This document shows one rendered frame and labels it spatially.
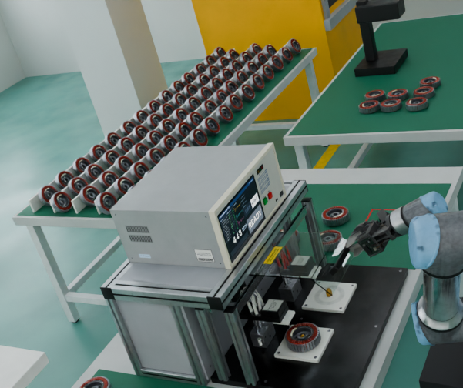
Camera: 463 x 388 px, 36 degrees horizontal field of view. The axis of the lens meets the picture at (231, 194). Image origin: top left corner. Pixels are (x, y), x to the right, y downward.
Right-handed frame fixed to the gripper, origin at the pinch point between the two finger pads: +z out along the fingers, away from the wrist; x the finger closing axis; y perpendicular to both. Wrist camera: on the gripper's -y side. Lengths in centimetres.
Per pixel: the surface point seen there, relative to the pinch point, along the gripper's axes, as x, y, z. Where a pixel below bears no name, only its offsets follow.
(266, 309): -0.6, 17.6, 27.7
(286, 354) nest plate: 14.1, 21.9, 30.0
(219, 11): -104, -332, 198
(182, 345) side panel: -10, 36, 47
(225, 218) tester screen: -32.6, 18.7, 13.7
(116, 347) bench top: -16, 26, 89
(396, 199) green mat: 21, -78, 25
